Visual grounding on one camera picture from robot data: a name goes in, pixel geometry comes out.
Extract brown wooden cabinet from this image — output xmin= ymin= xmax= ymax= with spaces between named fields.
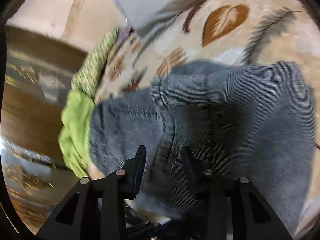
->
xmin=1 ymin=26 xmax=86 ymax=233

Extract cream leaf-pattern blanket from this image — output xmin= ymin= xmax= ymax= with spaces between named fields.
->
xmin=87 ymin=0 xmax=320 ymax=230

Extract lime green cloth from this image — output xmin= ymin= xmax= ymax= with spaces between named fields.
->
xmin=58 ymin=89 xmax=95 ymax=178

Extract blue denim pants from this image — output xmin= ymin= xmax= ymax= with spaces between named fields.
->
xmin=89 ymin=61 xmax=315 ymax=233

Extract green patterned quilt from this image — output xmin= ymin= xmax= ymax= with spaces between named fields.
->
xmin=71 ymin=27 xmax=120 ymax=97

